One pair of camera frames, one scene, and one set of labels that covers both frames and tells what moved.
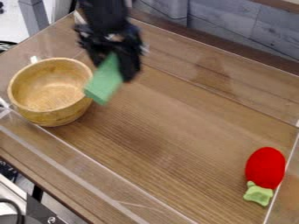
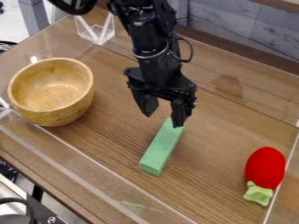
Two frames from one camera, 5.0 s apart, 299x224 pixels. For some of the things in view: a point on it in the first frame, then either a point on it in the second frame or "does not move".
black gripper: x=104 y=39 to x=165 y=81
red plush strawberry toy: x=266 y=165 does not move
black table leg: x=38 y=192 does not move
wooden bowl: x=46 y=91 does not move
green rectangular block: x=106 y=84 to x=164 y=148
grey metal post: x=34 y=14 does not move
